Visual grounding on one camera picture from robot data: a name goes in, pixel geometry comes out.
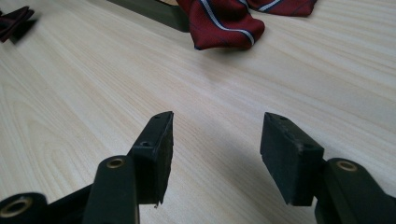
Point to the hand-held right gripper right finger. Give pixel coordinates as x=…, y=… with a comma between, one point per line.
x=289, y=161

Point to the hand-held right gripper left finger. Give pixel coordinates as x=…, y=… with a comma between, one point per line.
x=154, y=161

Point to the black hook rack wooden tray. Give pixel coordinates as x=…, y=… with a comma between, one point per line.
x=155, y=11

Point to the red striped bow tie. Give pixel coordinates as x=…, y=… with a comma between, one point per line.
x=224, y=25

